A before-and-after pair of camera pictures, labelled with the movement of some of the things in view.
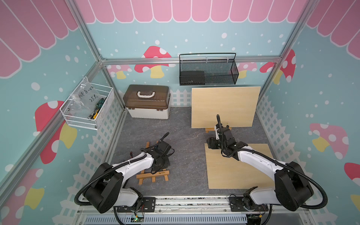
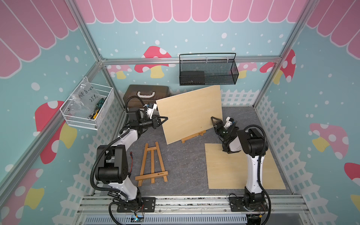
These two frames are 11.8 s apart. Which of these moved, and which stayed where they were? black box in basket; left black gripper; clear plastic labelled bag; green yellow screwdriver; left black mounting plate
Moved: left black gripper
Stayed: black box in basket; clear plastic labelled bag; left black mounting plate; green yellow screwdriver
